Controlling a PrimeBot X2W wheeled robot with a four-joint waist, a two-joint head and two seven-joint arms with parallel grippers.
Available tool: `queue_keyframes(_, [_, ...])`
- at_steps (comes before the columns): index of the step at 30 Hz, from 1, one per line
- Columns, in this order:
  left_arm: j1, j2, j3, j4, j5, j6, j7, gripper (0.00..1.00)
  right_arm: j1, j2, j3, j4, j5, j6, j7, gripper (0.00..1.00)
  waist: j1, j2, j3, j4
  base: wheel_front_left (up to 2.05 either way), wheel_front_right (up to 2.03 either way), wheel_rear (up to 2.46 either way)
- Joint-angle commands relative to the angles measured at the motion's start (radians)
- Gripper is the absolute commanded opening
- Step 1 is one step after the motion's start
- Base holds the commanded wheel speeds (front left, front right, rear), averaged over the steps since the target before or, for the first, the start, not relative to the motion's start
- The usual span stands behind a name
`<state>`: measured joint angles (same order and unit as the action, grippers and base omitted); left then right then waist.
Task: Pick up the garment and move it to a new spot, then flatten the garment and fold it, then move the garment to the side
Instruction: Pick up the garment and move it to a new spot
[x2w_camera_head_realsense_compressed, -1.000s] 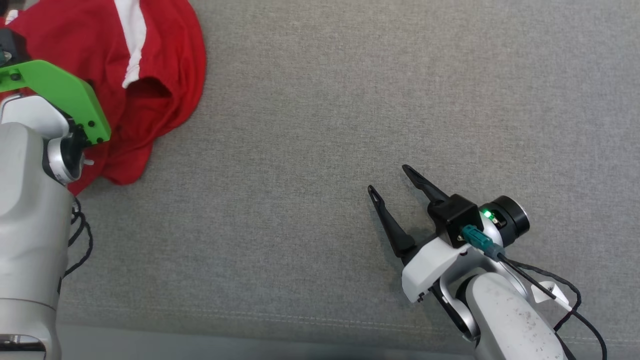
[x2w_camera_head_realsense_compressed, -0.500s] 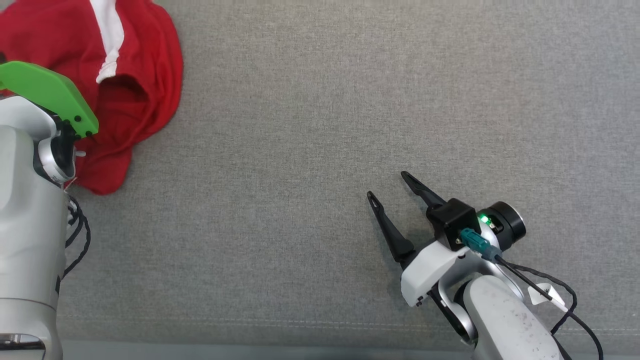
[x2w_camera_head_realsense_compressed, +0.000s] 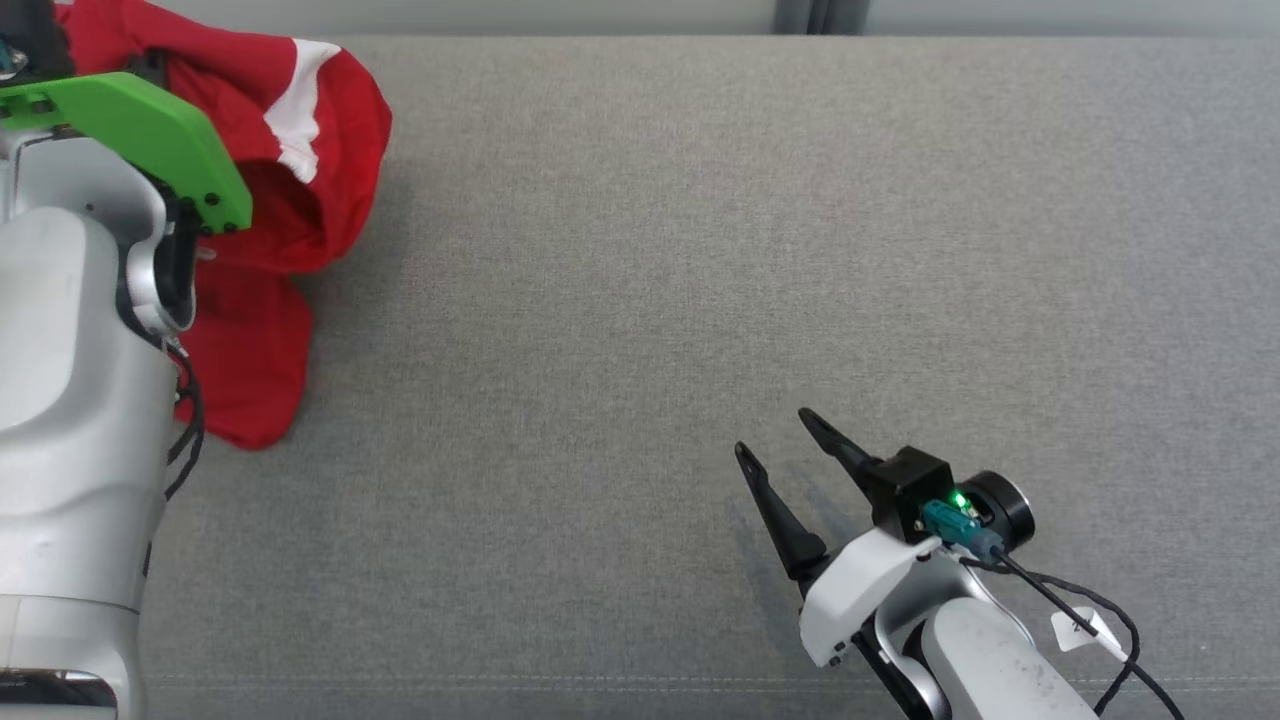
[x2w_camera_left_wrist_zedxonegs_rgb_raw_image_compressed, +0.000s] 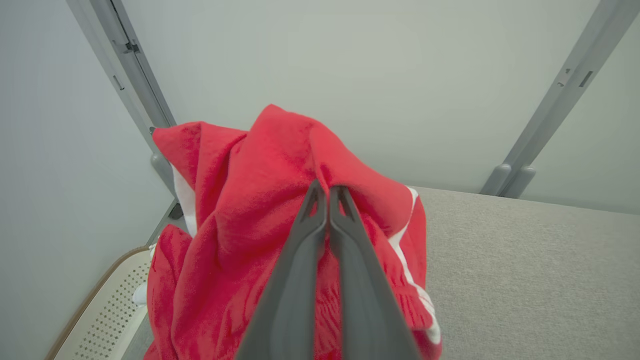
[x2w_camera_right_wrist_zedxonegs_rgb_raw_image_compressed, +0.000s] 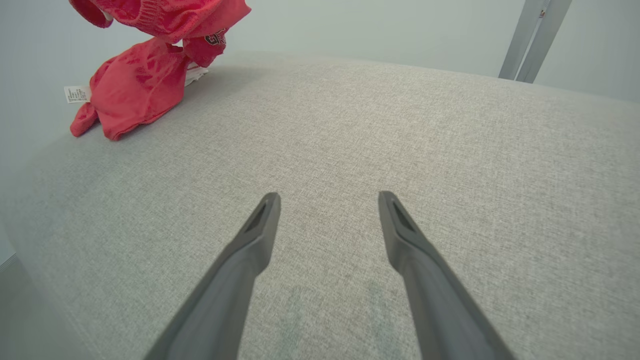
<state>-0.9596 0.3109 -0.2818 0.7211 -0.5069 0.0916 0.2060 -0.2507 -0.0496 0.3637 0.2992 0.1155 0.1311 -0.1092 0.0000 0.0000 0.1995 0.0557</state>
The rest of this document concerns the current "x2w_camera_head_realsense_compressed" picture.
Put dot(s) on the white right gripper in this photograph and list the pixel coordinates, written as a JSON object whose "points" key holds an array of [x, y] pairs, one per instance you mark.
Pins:
{"points": [[860, 585]]}

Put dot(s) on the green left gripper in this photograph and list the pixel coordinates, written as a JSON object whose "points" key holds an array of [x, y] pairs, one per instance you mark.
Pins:
{"points": [[140, 125]]}

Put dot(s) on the red shorts with white trim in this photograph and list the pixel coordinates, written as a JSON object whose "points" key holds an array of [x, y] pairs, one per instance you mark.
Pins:
{"points": [[330, 150]]}

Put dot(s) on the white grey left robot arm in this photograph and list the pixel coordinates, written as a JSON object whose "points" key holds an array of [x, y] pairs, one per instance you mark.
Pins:
{"points": [[70, 400]]}

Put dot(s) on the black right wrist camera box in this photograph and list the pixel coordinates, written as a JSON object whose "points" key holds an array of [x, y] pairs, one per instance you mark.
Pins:
{"points": [[905, 480]]}

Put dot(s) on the teal right camera connector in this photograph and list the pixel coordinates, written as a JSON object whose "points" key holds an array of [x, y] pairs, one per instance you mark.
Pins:
{"points": [[950, 522]]}

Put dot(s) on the grey metal post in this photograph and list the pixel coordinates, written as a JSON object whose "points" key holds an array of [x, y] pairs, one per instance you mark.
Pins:
{"points": [[797, 15], [845, 15]]}

